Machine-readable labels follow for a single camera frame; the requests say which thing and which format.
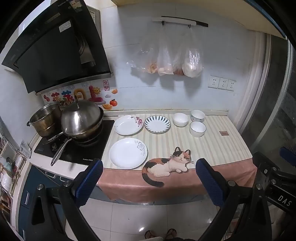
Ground stack of white dishes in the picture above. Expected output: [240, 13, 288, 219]
[1, 171, 12, 193]

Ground black gas stove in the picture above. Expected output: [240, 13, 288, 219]
[33, 119, 115, 166]

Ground white bowl with blue rim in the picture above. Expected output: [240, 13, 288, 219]
[190, 121, 207, 138]

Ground wall hook rail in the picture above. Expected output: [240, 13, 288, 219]
[152, 16, 208, 28]

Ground white bowl with colourful print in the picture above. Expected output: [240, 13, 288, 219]
[190, 110, 206, 122]

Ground storage rack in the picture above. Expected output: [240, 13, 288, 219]
[0, 136, 30, 223]

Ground person's left foot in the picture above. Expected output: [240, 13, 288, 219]
[144, 229, 158, 240]

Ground white plate grey flower print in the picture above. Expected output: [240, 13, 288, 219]
[109, 138, 148, 169]

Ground white plate blue striped rim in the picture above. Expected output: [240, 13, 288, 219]
[144, 115, 171, 134]

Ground person's right foot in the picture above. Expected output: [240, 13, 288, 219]
[165, 228, 177, 240]

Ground shiny metal bowl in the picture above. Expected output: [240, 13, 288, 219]
[60, 95, 104, 135]

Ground blue kitchen cabinet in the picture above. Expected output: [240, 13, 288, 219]
[18, 165, 71, 240]

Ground steel wok with long handle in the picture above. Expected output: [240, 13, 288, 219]
[50, 116, 104, 166]

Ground person's foot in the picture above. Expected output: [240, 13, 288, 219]
[144, 229, 158, 240]
[165, 228, 177, 240]

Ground sliding glass door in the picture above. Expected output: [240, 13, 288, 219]
[238, 30, 296, 167]

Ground clear plastic holder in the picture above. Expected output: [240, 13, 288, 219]
[20, 140, 32, 158]

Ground steel steamer pot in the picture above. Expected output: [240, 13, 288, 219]
[26, 102, 63, 138]

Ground plain white bowl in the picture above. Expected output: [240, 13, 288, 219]
[173, 113, 189, 127]

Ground white wall unit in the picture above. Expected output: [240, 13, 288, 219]
[88, 6, 102, 37]

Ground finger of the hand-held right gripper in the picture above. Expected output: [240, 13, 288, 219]
[252, 152, 278, 193]
[279, 147, 296, 163]

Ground white plate pink flower print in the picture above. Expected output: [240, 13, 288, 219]
[113, 115, 144, 136]

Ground striped tablecloth with cat print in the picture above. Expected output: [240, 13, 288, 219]
[97, 113, 258, 204]

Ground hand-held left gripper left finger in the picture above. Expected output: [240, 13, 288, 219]
[24, 158, 104, 241]

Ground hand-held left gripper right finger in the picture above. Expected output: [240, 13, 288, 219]
[195, 158, 272, 241]

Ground black range hood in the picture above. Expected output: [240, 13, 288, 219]
[1, 0, 114, 93]

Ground clear plastic bag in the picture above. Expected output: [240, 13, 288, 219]
[181, 28, 204, 78]
[157, 25, 174, 76]
[173, 30, 186, 76]
[126, 25, 160, 75]

